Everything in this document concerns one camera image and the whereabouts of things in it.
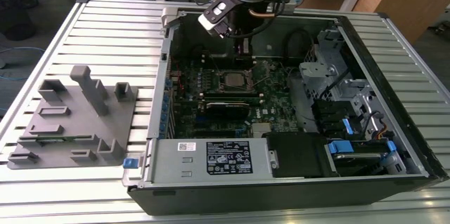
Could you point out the silver CPU chip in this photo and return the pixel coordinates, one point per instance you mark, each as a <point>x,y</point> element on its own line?
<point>235,79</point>

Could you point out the CPU socket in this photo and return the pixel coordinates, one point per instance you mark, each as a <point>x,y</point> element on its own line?
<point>235,91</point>

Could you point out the silver metal drive cage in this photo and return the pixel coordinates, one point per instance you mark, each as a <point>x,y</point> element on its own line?
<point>312,69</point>

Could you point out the green motherboard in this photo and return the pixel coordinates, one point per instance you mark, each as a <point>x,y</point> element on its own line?
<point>278,108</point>

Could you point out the black graphics card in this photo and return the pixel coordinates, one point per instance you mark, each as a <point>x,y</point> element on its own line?
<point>226,112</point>

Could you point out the silver chipset heatsink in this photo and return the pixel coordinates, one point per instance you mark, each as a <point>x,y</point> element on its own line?
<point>262,127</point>

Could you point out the black plastic disk bay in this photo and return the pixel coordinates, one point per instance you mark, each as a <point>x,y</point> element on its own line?
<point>330,114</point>

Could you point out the blue plastic carrier tab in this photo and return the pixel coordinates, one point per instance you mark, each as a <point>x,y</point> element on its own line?
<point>346,126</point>

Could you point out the wooden cabinet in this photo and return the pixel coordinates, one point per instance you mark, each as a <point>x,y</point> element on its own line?
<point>414,2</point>

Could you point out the hard disk in blue carrier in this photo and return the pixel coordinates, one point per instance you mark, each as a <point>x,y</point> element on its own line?
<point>339,147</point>

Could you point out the silver power supply unit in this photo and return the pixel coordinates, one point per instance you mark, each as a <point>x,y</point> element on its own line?
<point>168,163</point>

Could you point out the grey parts rack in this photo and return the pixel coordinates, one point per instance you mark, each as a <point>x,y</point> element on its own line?
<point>87,129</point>

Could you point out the blue case latch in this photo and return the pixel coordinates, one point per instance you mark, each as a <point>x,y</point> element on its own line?
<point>130,163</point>

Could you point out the black office chair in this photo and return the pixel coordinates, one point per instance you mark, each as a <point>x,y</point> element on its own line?
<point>17,23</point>

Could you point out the green RAM stick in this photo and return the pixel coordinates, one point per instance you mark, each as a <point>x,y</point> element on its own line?
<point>69,137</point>

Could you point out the black PC case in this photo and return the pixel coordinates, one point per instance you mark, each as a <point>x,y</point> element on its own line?
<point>246,197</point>

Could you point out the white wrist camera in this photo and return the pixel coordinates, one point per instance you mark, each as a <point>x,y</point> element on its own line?
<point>214,21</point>

